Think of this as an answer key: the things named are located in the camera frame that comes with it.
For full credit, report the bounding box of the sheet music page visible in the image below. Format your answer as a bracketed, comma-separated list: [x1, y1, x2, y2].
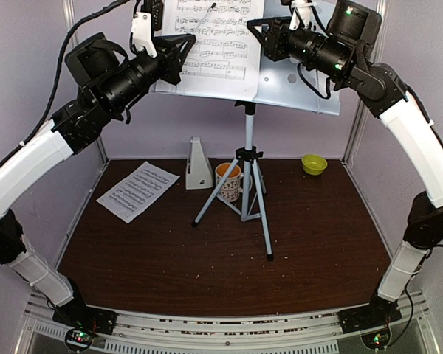
[97, 162, 179, 223]
[155, 0, 264, 101]

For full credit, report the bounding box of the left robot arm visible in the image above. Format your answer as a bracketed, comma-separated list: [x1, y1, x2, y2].
[0, 33, 196, 330]

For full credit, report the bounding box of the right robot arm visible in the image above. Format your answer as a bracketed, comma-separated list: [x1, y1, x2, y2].
[247, 1, 443, 333]

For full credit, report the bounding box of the white tripod stand pole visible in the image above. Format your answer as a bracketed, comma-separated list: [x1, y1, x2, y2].
[191, 100, 274, 262]

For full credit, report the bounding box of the white metronome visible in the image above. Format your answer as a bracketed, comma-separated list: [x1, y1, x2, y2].
[185, 136, 213, 190]

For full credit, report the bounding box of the green bowl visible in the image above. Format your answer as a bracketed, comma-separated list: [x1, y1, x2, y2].
[301, 154, 328, 176]

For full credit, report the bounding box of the yellow patterned mug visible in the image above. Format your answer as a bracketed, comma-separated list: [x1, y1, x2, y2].
[215, 162, 244, 203]

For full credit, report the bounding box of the left wire page holder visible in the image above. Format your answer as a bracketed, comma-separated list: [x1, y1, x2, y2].
[196, 2, 217, 29]

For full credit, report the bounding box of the wire page holder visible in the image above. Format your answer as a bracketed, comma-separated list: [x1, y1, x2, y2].
[196, 2, 217, 29]
[314, 70, 323, 114]

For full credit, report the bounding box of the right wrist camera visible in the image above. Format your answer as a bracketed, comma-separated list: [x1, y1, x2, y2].
[281, 0, 317, 31]

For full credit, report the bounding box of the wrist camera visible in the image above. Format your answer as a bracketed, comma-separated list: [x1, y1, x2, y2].
[129, 1, 164, 58]
[281, 0, 317, 31]

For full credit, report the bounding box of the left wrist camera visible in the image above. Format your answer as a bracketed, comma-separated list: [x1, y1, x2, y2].
[129, 1, 164, 58]

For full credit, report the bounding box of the right wire page holder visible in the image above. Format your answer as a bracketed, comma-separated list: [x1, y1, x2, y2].
[314, 70, 323, 114]

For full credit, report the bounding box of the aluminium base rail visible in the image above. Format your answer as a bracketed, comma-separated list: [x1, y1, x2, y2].
[21, 291, 436, 354]

